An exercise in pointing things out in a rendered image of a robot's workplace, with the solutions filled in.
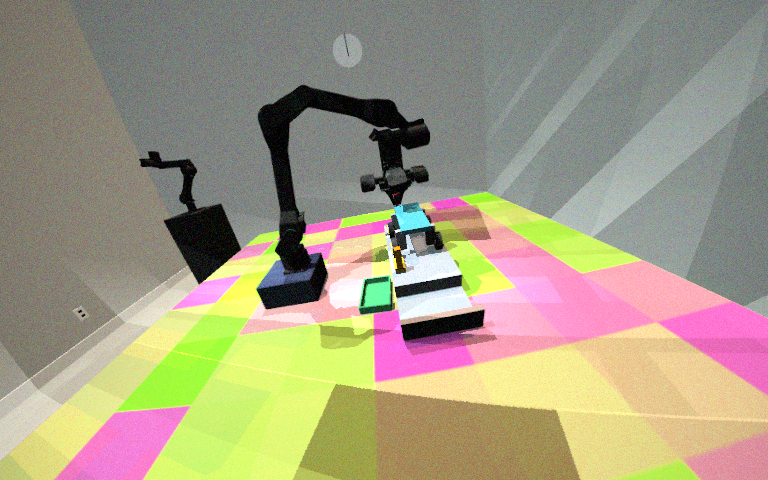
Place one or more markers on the green tray floor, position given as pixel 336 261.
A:
pixel 376 294

